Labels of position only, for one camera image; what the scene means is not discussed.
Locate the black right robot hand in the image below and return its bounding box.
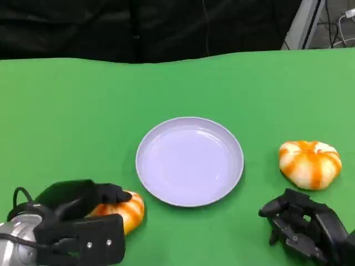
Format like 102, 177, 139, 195
258, 188, 349, 265

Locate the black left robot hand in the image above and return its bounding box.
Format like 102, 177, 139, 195
33, 179, 133, 222

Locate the orange and white bread roll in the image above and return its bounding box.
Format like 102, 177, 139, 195
87, 190, 145, 236
278, 140, 343, 191

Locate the green table cloth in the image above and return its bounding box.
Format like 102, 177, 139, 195
0, 47, 355, 266

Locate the lilac plate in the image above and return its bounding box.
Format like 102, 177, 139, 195
135, 116, 245, 208

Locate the black backdrop cloth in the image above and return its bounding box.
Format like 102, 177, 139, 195
0, 0, 303, 64

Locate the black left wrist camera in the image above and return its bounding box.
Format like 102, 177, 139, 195
33, 213, 126, 266

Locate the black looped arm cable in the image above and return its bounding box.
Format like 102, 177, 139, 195
7, 187, 38, 222

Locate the black floor cable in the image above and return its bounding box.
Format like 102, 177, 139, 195
317, 0, 355, 48

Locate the white charger cable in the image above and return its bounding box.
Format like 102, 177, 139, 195
331, 8, 355, 48

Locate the grey metal frame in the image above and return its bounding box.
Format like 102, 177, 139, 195
280, 0, 326, 51

